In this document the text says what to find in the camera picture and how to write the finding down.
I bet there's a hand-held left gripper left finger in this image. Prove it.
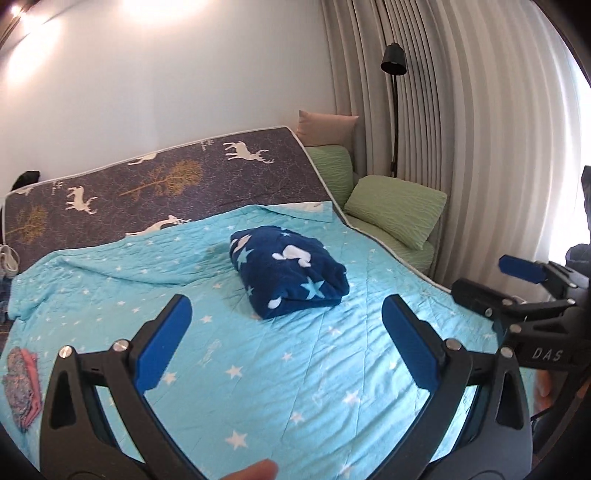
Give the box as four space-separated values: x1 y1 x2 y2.
39 294 206 480

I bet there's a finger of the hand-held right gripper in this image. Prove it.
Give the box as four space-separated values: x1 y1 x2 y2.
451 277 573 324
499 255 578 300

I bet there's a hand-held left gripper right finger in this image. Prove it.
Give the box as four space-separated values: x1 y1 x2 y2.
365 294 534 480

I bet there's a blue fleece pajama jacket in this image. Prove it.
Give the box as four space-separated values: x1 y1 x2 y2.
230 225 350 320

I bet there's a person's left hand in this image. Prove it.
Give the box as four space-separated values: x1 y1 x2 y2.
217 459 279 480

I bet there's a green striped cushion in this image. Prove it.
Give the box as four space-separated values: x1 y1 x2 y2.
351 217 435 280

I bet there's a large green pillow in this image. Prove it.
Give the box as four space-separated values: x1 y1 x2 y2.
344 174 448 251

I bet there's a light blue star quilt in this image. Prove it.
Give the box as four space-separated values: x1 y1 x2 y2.
7 200 541 467

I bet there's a coral pink folded garment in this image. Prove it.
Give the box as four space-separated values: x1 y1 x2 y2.
21 351 44 426

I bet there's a grey pleated curtain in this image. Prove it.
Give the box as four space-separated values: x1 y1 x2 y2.
321 0 591 296

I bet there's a floral patterned folded garment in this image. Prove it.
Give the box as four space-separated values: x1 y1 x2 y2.
2 347 42 432

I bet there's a deer print mattress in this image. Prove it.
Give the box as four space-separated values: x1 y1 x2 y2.
0 126 455 296

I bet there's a small green pillow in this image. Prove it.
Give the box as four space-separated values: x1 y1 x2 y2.
305 144 355 210

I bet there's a pink pillow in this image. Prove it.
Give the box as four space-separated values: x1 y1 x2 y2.
295 110 360 148

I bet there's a black floor lamp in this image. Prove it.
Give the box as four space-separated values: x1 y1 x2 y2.
380 43 408 178

